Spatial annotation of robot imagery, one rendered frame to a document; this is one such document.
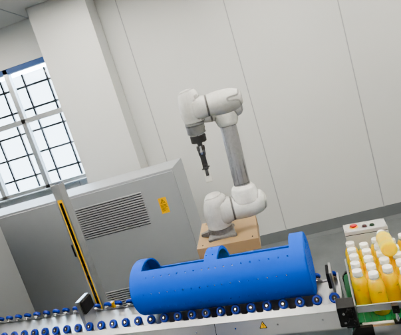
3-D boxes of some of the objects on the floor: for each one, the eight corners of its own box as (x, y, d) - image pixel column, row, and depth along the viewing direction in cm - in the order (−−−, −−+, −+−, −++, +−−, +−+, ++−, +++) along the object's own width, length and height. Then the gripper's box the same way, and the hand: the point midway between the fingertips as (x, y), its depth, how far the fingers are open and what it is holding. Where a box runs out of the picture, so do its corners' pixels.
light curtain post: (139, 406, 273) (55, 183, 245) (147, 406, 271) (63, 181, 243) (136, 413, 268) (49, 186, 239) (143, 413, 266) (57, 184, 237)
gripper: (205, 134, 173) (217, 183, 178) (204, 129, 186) (216, 176, 192) (189, 138, 173) (202, 187, 179) (189, 133, 186) (201, 179, 192)
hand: (207, 175), depth 184 cm, fingers closed
